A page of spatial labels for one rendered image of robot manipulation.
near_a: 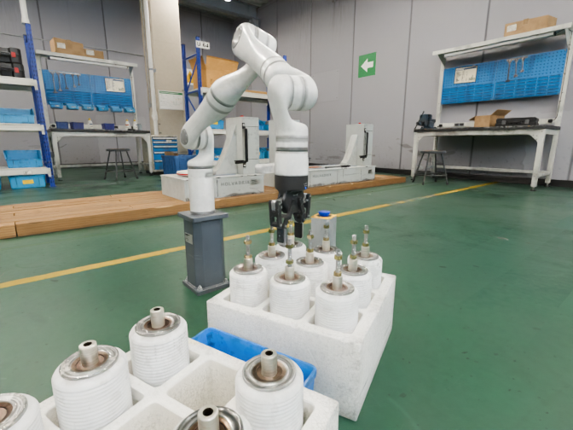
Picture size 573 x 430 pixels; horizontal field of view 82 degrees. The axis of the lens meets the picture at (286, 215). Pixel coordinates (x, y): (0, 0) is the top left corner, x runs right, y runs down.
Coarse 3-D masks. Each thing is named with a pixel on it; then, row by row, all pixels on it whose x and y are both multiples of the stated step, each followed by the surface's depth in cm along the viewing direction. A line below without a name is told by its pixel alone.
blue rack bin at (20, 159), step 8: (8, 152) 433; (16, 152) 438; (24, 152) 443; (32, 152) 449; (40, 152) 431; (8, 160) 398; (16, 160) 403; (24, 160) 408; (32, 160) 413; (40, 160) 418
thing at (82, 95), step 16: (96, 64) 528; (112, 64) 541; (128, 64) 553; (48, 80) 511; (64, 80) 524; (80, 80) 538; (96, 80) 552; (128, 80) 583; (48, 96) 515; (64, 96) 527; (80, 96) 542; (96, 96) 556; (112, 96) 571; (128, 96) 586; (48, 128) 521; (96, 128) 563
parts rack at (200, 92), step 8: (184, 48) 559; (184, 56) 563; (192, 56) 537; (184, 64) 566; (184, 72) 566; (200, 72) 528; (184, 80) 568; (200, 80) 530; (184, 88) 572; (200, 88) 532; (208, 88) 541; (184, 96) 577; (200, 96) 535; (248, 96) 591; (256, 96) 601; (264, 96) 613; (192, 104) 565; (192, 152) 592; (216, 160) 572; (264, 160) 637
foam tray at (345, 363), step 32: (384, 288) 88; (224, 320) 80; (256, 320) 75; (288, 320) 73; (384, 320) 86; (288, 352) 72; (320, 352) 68; (352, 352) 65; (320, 384) 70; (352, 384) 66; (352, 416) 68
